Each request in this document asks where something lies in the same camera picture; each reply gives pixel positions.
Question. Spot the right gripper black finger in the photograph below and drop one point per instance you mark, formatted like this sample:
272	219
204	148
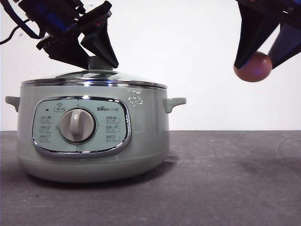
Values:
284	47
251	33

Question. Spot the pale green electric cooking pot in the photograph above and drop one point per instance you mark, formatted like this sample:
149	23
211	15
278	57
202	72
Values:
145	122

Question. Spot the glass lid with green knob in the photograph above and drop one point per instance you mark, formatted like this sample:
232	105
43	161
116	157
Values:
94	75

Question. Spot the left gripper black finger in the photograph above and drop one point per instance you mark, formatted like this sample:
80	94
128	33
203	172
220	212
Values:
70	55
101	44

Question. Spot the brown egg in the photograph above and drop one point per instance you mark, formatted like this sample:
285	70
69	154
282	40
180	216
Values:
254	70

